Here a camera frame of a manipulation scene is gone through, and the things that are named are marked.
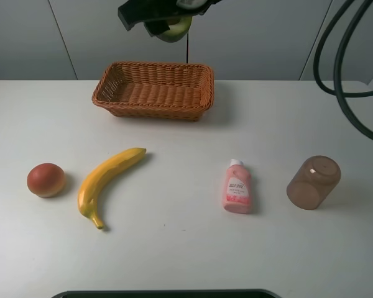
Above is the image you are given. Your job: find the round brown bread bun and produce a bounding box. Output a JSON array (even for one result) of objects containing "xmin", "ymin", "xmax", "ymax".
[{"xmin": 27, "ymin": 163, "xmax": 66, "ymax": 198}]

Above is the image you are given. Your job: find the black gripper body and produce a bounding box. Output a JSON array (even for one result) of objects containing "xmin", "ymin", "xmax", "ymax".
[{"xmin": 117, "ymin": 0, "xmax": 219, "ymax": 19}]

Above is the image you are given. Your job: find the green avocado half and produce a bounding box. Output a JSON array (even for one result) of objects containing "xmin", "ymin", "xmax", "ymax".
[{"xmin": 157, "ymin": 16, "xmax": 193, "ymax": 43}]

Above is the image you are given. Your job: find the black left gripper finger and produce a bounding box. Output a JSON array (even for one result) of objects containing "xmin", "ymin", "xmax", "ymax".
[{"xmin": 144, "ymin": 20, "xmax": 170, "ymax": 37}]

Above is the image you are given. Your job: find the yellow banana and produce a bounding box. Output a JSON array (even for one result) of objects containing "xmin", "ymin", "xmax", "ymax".
[{"xmin": 77, "ymin": 147, "xmax": 147, "ymax": 230}]

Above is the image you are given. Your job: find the brown wicker basket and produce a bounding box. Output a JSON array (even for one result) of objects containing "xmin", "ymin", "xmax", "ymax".
[{"xmin": 92, "ymin": 61, "xmax": 214, "ymax": 121}]

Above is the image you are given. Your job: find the black cable loop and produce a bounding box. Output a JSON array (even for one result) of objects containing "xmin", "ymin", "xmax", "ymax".
[{"xmin": 334, "ymin": 0, "xmax": 373, "ymax": 147}]

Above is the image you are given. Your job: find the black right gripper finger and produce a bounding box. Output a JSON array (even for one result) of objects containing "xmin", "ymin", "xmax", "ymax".
[{"xmin": 117, "ymin": 6, "xmax": 149, "ymax": 31}]

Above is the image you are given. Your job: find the brown translucent plastic cup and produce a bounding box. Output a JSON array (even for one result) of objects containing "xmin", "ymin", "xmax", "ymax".
[{"xmin": 287, "ymin": 155, "xmax": 341, "ymax": 210}]

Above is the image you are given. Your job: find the pink plastic bottle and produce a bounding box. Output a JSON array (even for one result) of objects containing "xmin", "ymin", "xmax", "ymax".
[{"xmin": 222, "ymin": 159, "xmax": 252, "ymax": 214}]

